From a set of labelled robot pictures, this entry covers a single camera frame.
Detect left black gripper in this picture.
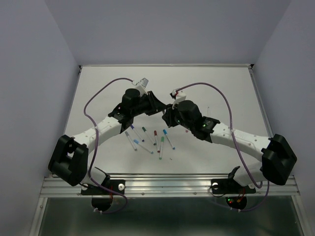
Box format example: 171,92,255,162
131,91,166,117

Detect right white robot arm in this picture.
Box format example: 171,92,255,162
162,100,297,192

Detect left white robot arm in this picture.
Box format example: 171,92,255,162
48,88,167,194

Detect dark red cap pen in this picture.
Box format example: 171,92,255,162
154,130,160,153

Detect dark green cap pen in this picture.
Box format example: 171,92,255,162
142,126,157,146

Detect purple cap pen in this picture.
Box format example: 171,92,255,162
131,125,145,142

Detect grey cap pen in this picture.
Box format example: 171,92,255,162
125,131,137,151

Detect light blue cap pen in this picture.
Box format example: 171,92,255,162
133,139,154,154

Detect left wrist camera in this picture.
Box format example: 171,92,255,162
132,78,149,96

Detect aluminium front rail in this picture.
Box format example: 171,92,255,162
40,173,300,196

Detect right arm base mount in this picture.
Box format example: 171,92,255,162
208,166,256,211

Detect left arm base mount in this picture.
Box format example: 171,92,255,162
79,167,128,214

